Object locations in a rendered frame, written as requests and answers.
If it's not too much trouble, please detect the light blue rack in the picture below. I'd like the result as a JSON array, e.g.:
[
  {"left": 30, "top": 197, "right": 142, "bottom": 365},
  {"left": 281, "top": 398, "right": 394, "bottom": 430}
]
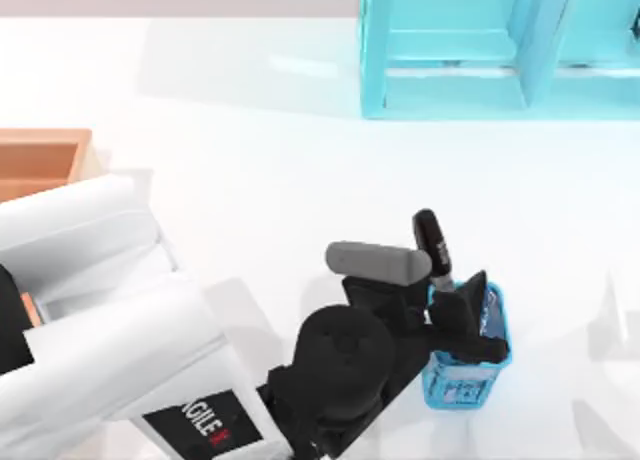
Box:
[{"left": 358, "top": 0, "right": 640, "bottom": 121}]

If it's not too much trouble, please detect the pale grey rounded box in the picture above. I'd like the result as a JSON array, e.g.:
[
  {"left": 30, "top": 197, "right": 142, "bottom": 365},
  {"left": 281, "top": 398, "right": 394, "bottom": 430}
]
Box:
[{"left": 324, "top": 240, "right": 434, "bottom": 287}]

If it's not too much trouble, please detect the black handled tool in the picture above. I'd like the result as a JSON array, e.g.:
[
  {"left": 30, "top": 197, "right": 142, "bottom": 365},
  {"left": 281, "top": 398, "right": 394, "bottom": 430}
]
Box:
[{"left": 411, "top": 208, "right": 457, "bottom": 295}]

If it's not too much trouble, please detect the shallow salmon box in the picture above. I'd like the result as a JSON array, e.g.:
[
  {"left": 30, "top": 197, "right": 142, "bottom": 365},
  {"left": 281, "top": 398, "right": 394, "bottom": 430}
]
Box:
[{"left": 0, "top": 128, "right": 94, "bottom": 327}]

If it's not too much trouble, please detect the blue basket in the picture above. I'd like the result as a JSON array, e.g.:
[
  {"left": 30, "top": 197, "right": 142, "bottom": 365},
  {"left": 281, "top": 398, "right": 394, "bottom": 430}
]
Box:
[{"left": 420, "top": 279, "right": 514, "bottom": 411}]

